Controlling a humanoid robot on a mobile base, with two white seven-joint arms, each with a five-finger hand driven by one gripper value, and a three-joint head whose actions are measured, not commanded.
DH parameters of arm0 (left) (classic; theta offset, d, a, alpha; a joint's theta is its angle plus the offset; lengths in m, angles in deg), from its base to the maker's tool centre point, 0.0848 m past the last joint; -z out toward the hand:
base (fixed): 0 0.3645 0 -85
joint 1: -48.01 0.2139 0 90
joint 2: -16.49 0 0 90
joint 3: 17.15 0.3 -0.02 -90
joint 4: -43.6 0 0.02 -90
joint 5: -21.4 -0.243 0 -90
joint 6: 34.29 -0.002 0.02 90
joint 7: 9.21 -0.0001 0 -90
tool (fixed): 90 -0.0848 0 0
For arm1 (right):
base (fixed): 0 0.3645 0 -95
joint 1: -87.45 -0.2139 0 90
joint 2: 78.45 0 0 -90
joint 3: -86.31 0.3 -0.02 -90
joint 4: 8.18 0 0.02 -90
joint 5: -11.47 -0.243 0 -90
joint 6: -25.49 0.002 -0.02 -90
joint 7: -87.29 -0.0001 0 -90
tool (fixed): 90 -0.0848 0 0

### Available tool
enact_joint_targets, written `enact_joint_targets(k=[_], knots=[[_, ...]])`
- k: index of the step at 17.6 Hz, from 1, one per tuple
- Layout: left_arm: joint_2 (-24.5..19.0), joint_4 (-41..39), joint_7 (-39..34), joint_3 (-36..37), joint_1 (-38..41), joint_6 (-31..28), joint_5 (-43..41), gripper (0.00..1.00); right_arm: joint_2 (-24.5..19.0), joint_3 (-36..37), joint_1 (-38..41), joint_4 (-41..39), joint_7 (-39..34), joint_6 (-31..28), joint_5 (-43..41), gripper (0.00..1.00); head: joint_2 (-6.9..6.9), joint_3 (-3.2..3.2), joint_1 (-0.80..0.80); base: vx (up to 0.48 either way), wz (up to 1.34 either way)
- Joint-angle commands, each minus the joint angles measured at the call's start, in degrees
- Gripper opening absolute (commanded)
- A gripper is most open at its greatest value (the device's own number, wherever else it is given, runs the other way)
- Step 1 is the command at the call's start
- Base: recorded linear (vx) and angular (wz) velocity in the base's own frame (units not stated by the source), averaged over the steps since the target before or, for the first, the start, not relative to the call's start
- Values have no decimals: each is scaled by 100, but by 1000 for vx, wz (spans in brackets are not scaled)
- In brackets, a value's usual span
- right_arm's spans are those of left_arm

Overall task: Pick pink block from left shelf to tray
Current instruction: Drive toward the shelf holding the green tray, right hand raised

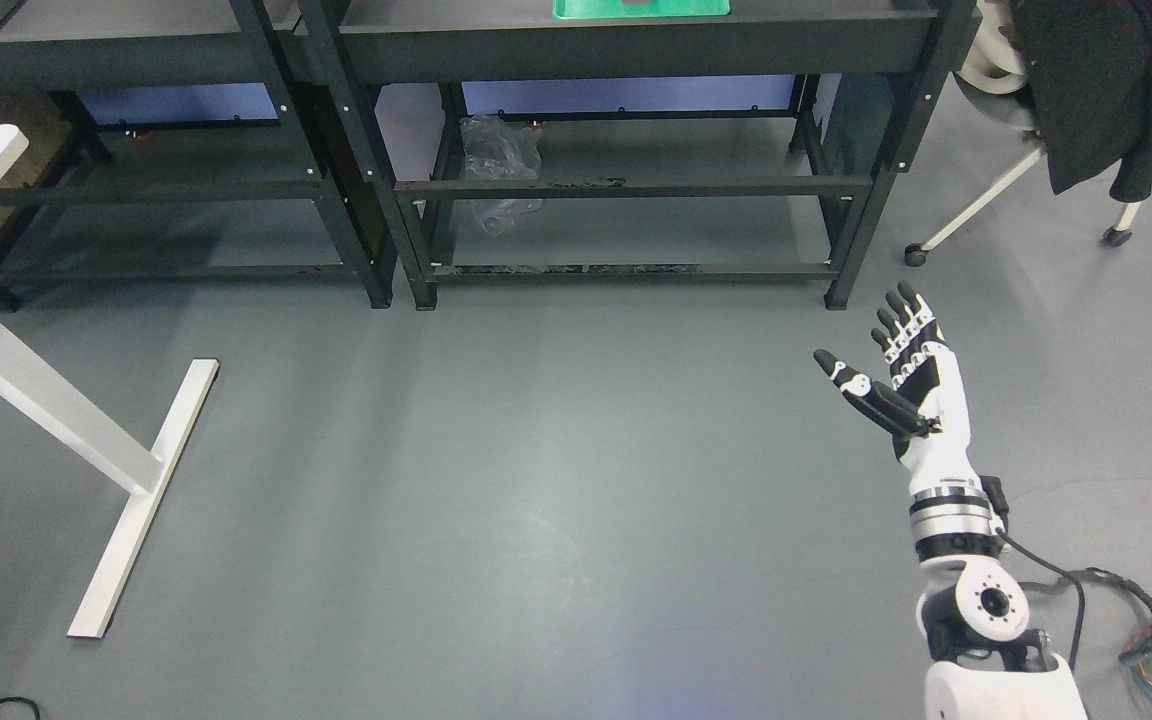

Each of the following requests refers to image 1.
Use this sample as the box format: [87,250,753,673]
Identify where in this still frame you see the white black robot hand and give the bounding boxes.
[813,281,979,495]

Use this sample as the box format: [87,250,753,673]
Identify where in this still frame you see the black metal shelf right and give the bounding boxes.
[298,1,978,311]

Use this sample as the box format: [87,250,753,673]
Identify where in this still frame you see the black metal shelf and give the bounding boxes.
[0,1,396,311]
[298,1,978,311]

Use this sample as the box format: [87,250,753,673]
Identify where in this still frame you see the green plastic tray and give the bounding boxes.
[550,0,732,20]

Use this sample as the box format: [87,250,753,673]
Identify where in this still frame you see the black metal shelf left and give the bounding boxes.
[0,1,396,311]

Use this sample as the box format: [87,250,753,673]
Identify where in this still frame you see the white chair with black jacket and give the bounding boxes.
[904,1,1152,266]

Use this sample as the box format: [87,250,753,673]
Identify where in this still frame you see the clear plastic bag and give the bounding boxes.
[460,115,543,236]

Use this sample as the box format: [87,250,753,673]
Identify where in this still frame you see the white desk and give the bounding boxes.
[0,124,220,639]

